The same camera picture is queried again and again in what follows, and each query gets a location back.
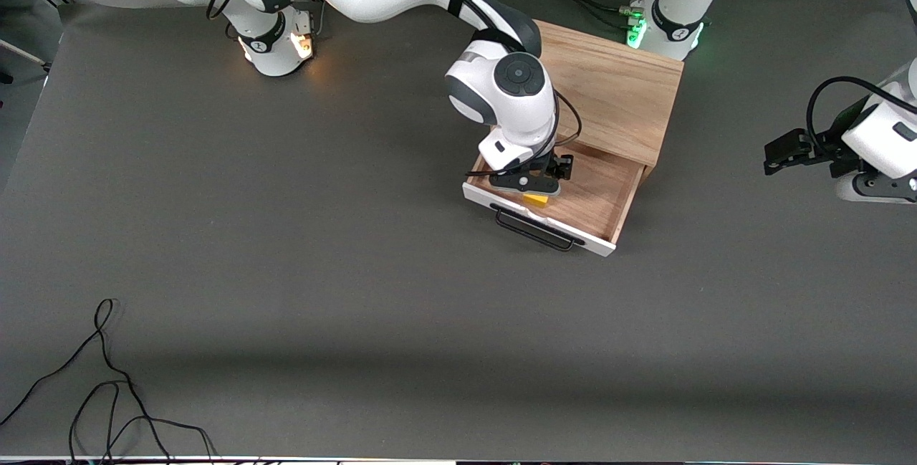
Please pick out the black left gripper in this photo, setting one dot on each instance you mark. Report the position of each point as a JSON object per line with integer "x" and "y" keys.
{"x": 833, "y": 145}

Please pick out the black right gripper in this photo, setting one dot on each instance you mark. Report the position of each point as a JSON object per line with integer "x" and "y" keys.
{"x": 558, "y": 166}

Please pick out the yellow cube block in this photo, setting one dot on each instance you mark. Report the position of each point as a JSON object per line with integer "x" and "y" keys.
{"x": 536, "y": 200}

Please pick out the wooden drawer cabinet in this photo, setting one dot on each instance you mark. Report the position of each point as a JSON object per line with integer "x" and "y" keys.
{"x": 616, "y": 92}

